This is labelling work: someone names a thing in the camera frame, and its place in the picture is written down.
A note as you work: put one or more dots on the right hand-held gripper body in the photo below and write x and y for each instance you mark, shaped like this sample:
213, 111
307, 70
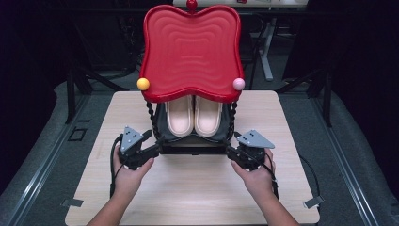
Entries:
251, 153

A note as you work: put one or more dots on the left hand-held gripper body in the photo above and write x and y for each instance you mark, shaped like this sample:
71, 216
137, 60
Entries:
133, 153

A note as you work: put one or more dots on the cream clog shoe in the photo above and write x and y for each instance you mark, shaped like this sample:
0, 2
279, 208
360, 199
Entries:
179, 116
207, 116

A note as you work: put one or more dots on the red and black shoe rack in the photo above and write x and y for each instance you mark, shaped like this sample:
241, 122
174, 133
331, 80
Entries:
191, 53

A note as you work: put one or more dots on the person's left hand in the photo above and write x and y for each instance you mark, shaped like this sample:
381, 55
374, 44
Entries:
128, 182

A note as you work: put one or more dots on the person's right hand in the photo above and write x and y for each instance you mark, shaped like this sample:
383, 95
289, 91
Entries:
257, 182

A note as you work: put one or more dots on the grey tape strip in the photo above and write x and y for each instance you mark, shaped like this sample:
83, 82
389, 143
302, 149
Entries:
313, 201
72, 202

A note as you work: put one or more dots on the black metal stand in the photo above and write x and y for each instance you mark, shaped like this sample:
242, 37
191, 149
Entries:
327, 97
71, 94

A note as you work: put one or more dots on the grey metal floor rail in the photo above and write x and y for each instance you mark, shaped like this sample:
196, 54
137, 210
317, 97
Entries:
345, 169
47, 157

